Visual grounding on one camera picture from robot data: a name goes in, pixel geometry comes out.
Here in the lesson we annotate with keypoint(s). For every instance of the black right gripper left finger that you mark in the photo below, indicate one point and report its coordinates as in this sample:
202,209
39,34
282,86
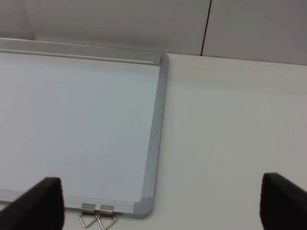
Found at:
40,208

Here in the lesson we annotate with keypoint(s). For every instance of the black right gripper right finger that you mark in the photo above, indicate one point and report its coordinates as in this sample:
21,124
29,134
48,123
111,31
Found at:
283,204

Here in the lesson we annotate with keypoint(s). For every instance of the white aluminium-framed whiteboard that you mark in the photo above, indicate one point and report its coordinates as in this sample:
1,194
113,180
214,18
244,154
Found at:
94,124

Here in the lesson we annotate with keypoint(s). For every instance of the silver whiteboard pen tray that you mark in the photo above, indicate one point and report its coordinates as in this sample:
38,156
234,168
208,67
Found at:
53,49

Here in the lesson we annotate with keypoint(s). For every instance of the left metal hanging clip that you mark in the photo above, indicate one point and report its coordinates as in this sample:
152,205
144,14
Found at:
88,210

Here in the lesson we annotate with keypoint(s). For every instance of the metal hanging clip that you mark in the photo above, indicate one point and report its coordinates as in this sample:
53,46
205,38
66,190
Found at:
88,210
107,212

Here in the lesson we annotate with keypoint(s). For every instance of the right metal hanging clip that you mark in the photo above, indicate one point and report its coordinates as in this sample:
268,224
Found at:
107,212

